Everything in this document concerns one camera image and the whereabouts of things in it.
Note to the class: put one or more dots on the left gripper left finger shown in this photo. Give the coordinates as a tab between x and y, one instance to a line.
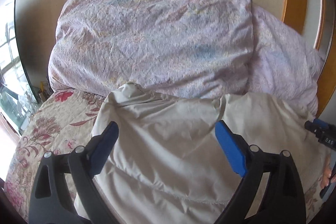
50	200

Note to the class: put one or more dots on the lilac pillow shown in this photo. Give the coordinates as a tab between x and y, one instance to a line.
186	48
283	64

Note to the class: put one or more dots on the floral bed quilt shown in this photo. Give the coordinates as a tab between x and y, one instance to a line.
62	123

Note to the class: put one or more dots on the dark framed wall mirror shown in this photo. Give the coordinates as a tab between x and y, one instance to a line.
18	101

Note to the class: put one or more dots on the person's right hand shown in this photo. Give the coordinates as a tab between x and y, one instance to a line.
327	177

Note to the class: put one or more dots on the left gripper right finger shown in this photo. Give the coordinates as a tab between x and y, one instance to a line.
283	200

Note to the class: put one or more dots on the right lilac pillow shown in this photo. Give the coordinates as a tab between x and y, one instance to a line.
283	64

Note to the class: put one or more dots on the left lilac pillow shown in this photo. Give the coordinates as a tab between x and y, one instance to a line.
186	48

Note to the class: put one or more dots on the cream white down jacket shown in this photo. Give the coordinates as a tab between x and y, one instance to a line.
167	165

